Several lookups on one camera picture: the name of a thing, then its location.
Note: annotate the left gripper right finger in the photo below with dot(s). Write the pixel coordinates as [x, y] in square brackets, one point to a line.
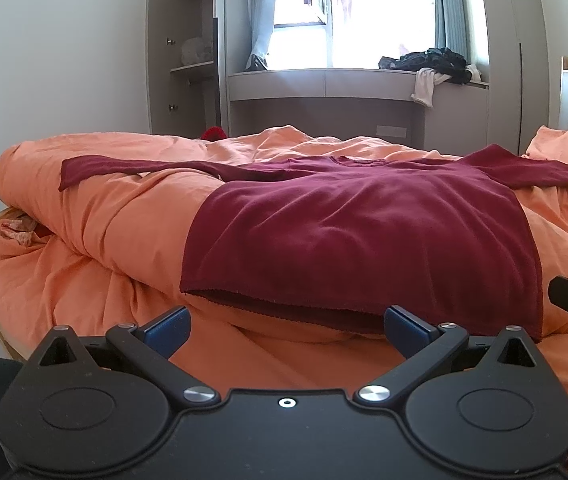
[428, 352]

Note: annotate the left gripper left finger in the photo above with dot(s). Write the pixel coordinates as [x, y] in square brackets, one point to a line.
[147, 350]

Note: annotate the dark red long-sleeve shirt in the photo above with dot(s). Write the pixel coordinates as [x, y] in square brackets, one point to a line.
[335, 241]

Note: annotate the dark clothes pile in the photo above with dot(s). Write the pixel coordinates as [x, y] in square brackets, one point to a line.
[442, 61]

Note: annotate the orange duvet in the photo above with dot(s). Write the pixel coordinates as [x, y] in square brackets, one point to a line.
[103, 241]

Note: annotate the red object behind bed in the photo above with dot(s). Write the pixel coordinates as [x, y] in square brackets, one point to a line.
[214, 134]

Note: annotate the grey window bench cabinet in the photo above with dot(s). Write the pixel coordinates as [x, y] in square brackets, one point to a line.
[349, 103]

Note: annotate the white garment hanging off bench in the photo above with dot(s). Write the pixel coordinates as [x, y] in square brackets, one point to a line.
[426, 80]

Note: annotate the tall grey closet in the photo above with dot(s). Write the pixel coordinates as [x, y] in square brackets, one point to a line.
[519, 85]

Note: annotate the white item on wardrobe shelf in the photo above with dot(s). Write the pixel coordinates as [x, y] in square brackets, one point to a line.
[196, 50]

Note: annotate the right blue-grey curtain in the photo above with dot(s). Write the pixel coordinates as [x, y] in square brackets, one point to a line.
[451, 26]

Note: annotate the blue-grey curtain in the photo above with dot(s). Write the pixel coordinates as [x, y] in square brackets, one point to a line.
[451, 26]
[261, 21]

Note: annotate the open grey wardrobe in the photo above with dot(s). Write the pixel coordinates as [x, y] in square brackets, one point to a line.
[183, 66]

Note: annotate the left blue-grey curtain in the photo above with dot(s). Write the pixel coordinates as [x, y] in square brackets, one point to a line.
[261, 21]

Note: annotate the white wall socket plate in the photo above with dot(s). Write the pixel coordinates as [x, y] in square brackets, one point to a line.
[391, 132]

